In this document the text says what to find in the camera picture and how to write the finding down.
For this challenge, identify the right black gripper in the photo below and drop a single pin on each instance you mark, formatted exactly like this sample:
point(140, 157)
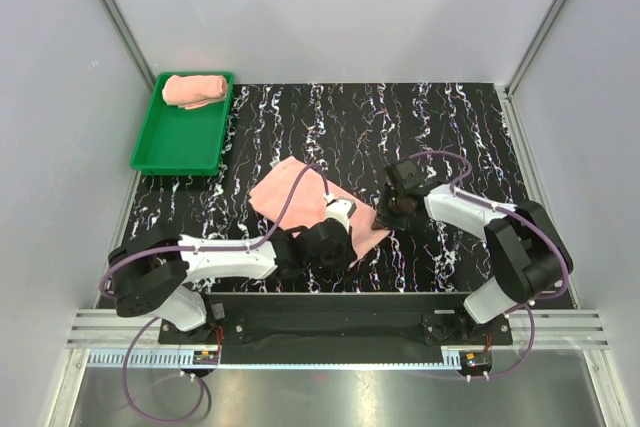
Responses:
point(383, 219)

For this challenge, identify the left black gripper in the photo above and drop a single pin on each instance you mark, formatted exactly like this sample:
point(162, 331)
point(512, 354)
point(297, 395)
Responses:
point(347, 256)

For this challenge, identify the pink striped towel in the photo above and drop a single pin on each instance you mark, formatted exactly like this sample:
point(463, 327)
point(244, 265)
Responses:
point(194, 91)

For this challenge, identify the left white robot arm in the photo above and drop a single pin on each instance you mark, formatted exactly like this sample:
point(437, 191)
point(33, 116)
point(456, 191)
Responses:
point(149, 274)

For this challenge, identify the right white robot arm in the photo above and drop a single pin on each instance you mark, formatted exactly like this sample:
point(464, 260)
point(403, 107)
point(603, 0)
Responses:
point(528, 259)

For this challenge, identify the black marble pattern mat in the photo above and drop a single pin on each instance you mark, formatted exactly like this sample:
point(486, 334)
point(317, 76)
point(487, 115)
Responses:
point(352, 131)

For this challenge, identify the green plastic tray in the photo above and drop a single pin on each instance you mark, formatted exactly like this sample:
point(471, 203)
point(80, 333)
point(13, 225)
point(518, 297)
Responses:
point(176, 141)

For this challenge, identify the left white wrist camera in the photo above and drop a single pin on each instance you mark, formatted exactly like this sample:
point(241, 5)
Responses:
point(340, 209)

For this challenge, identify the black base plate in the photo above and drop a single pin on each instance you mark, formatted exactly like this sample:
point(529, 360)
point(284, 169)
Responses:
point(331, 329)

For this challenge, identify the aluminium frame rail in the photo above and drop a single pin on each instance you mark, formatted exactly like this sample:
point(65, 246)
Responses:
point(568, 330)

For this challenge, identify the white slotted cable duct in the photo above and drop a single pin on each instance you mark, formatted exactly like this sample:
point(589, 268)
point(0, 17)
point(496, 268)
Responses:
point(148, 358)

